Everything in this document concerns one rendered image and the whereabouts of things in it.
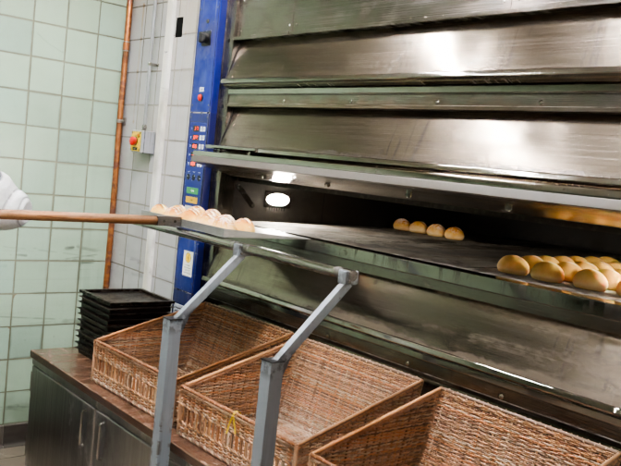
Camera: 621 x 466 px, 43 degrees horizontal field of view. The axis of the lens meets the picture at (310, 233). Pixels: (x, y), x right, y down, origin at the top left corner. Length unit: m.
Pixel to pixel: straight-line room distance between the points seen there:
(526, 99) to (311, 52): 0.93
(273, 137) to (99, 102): 1.24
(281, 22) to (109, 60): 1.19
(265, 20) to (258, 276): 0.96
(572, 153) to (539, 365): 0.54
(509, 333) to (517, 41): 0.78
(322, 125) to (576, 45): 0.97
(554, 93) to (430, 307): 0.71
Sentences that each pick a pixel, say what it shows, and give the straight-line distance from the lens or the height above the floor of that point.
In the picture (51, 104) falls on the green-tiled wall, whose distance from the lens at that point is 3.82.
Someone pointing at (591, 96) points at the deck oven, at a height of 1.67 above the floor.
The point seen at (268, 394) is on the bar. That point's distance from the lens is 1.94.
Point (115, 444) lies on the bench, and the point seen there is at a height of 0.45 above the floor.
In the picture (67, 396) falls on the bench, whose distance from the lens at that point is 3.10.
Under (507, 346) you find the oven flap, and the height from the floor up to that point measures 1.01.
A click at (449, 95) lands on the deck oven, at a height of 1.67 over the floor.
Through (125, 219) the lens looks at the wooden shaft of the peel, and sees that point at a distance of 2.61.
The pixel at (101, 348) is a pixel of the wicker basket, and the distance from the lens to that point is 2.93.
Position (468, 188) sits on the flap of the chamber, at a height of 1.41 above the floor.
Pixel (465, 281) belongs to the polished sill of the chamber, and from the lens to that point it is 2.25.
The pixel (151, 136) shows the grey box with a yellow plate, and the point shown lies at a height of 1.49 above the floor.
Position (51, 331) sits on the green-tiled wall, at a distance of 3.96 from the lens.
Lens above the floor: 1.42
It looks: 5 degrees down
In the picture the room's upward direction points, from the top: 6 degrees clockwise
